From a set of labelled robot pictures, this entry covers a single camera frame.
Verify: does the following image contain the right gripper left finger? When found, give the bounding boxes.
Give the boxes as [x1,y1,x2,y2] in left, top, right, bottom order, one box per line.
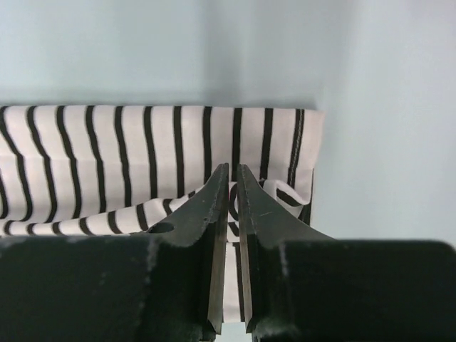
[1,164,229,341]

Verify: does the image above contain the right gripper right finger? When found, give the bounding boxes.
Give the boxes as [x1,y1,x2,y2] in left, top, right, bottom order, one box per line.
[237,165,455,341]

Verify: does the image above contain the black white striped tank top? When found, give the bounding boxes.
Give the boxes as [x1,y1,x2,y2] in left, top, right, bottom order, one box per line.
[1,105,324,323]

